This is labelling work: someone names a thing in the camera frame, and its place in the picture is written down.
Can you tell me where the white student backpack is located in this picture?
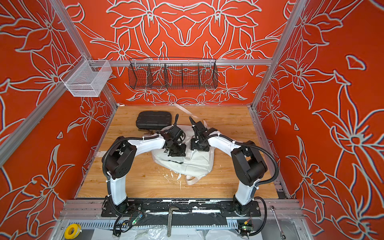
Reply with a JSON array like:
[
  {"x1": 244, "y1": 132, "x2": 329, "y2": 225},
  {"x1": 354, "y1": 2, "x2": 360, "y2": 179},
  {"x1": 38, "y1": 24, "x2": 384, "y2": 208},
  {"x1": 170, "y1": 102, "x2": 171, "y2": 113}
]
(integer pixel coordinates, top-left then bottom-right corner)
[{"x1": 148, "y1": 104, "x2": 214, "y2": 185}]

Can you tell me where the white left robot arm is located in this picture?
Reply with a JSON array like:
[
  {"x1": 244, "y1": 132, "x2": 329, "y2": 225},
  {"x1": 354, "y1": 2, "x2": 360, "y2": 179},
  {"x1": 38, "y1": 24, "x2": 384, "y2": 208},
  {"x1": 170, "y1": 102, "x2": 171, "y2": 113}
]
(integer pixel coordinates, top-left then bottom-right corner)
[{"x1": 102, "y1": 114, "x2": 187, "y2": 208}]

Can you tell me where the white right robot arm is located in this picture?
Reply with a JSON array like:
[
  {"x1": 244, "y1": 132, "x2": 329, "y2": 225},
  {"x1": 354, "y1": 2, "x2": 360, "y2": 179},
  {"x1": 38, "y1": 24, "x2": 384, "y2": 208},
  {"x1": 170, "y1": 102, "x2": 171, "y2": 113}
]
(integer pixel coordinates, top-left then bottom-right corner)
[{"x1": 189, "y1": 117, "x2": 280, "y2": 216}]

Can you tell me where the black plastic tool case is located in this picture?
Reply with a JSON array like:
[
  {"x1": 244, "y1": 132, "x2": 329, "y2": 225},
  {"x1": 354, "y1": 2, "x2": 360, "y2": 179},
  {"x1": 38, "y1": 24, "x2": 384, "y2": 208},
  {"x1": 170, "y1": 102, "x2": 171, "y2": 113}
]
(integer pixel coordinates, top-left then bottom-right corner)
[{"x1": 136, "y1": 111, "x2": 172, "y2": 130}]

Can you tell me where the steel wrench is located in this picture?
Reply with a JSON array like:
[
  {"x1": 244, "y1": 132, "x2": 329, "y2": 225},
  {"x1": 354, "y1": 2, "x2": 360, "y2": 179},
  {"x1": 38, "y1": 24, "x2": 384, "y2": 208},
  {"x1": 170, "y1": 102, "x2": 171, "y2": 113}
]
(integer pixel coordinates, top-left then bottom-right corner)
[{"x1": 270, "y1": 206, "x2": 287, "y2": 240}]

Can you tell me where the yellow tape roll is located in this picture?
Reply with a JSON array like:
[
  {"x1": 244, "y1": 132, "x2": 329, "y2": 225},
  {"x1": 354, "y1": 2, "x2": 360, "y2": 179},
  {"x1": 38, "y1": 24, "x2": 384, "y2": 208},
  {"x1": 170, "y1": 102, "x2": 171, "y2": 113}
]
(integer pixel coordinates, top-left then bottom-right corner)
[{"x1": 64, "y1": 224, "x2": 82, "y2": 240}]

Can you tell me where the metal clamp handle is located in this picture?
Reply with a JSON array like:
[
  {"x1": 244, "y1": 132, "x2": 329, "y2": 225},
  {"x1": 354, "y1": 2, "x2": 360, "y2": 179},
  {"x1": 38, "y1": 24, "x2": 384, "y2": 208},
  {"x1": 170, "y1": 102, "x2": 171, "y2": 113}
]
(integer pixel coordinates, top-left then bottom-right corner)
[{"x1": 167, "y1": 206, "x2": 180, "y2": 237}]

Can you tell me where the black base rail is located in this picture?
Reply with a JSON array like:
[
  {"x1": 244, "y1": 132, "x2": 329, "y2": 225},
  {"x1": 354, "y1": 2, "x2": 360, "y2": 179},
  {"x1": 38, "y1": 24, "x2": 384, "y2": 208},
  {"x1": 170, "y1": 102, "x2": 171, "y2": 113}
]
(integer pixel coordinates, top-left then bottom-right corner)
[{"x1": 101, "y1": 197, "x2": 262, "y2": 218}]

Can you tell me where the black wire wall basket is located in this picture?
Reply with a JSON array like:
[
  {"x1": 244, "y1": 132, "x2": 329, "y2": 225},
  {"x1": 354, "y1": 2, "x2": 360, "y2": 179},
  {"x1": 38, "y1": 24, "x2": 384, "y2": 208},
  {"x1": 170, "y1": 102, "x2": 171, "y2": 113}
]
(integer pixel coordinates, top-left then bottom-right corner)
[{"x1": 128, "y1": 58, "x2": 219, "y2": 90}]

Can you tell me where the white wire wall basket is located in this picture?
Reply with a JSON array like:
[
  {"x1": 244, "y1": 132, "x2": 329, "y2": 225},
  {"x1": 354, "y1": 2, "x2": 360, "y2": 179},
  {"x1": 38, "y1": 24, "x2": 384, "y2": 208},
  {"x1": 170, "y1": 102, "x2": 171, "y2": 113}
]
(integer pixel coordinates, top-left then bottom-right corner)
[{"x1": 60, "y1": 60, "x2": 112, "y2": 97}]

